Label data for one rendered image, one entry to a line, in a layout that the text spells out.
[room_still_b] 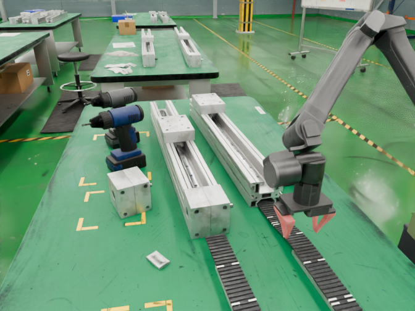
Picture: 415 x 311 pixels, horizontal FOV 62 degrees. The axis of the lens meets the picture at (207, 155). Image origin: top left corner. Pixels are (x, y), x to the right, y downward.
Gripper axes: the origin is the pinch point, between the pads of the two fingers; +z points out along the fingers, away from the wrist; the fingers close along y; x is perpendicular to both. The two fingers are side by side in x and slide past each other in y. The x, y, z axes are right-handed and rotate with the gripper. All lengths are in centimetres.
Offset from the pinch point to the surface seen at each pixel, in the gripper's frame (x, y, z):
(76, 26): -767, 95, 32
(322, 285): 13.7, 2.6, 2.4
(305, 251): 4.3, 1.0, 2.1
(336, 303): 18.4, 2.4, 2.3
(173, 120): -62, 18, -7
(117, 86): -200, 35, 16
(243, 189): -24.8, 4.7, 2.5
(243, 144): -45.5, -2.9, -2.1
